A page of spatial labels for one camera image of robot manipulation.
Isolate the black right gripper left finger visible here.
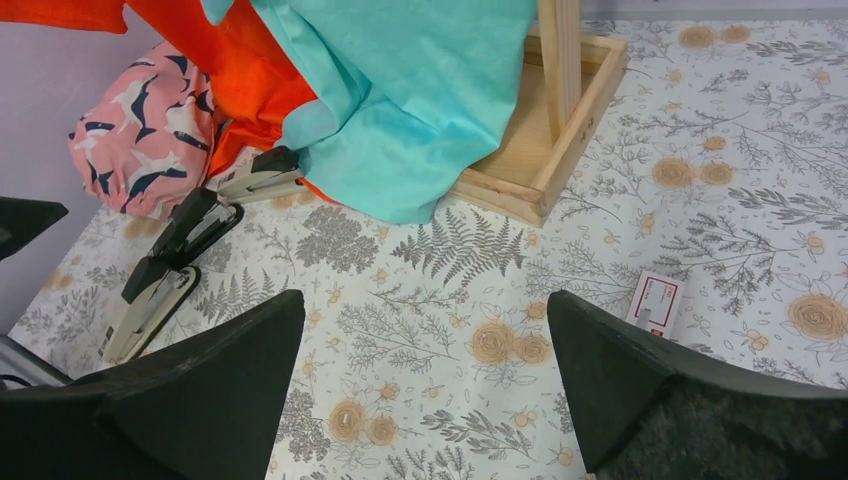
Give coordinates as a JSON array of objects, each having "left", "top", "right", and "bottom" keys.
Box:
[{"left": 1, "top": 290, "right": 305, "bottom": 479}]

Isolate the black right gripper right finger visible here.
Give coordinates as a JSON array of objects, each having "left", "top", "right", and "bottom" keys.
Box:
[{"left": 547, "top": 291, "right": 847, "bottom": 479}]

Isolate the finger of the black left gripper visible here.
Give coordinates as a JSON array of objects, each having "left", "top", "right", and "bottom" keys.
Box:
[{"left": 0, "top": 196, "right": 68, "bottom": 260}]

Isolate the beige and black stapler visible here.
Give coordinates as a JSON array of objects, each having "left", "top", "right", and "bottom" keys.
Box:
[{"left": 98, "top": 256, "right": 201, "bottom": 365}]

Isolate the red staple box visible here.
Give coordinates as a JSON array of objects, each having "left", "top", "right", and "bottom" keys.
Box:
[{"left": 624, "top": 270, "right": 685, "bottom": 339}]

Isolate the pink bird-pattern cloth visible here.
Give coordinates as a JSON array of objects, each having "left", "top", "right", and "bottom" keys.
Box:
[{"left": 69, "top": 41, "right": 222, "bottom": 219}]

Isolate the wooden rack base tray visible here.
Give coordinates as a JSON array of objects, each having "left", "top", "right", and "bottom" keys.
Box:
[{"left": 449, "top": 34, "right": 628, "bottom": 226}]

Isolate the orange t-shirt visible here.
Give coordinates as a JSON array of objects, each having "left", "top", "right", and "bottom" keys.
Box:
[{"left": 1, "top": 0, "right": 316, "bottom": 174}]

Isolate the teal t-shirt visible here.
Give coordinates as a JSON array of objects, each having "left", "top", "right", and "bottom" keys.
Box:
[{"left": 200, "top": 0, "right": 539, "bottom": 226}]

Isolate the wooden rack right post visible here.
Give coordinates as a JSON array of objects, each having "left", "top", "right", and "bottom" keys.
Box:
[{"left": 537, "top": 0, "right": 582, "bottom": 143}]

